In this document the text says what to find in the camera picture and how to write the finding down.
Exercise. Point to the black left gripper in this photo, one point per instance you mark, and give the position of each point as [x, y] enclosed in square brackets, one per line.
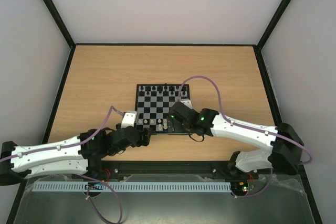
[146, 137]

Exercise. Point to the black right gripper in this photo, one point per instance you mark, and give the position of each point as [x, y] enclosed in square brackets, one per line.
[177, 124]

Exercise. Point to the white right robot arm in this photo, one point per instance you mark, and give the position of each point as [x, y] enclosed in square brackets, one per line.
[279, 147]

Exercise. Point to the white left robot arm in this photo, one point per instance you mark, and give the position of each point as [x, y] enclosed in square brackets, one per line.
[78, 155]

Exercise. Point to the black and grey chessboard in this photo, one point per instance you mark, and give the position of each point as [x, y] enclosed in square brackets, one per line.
[153, 102]

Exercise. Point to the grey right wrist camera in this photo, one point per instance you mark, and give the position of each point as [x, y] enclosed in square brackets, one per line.
[187, 102]

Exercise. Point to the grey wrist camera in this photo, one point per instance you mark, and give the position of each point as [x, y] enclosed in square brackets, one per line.
[129, 119]
[187, 102]

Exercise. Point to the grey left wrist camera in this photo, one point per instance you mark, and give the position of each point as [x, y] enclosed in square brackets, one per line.
[129, 119]

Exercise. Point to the black front aluminium rail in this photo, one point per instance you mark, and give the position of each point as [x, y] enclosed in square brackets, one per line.
[103, 170]

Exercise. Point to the light blue cable duct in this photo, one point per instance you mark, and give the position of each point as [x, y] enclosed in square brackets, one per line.
[139, 187]

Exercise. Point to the black left frame post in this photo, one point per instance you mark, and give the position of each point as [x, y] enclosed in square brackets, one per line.
[59, 22]

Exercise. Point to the black frame post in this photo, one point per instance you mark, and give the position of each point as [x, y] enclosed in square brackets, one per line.
[59, 22]
[273, 23]

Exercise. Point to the black right frame post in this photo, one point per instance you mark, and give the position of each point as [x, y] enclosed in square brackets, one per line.
[273, 23]

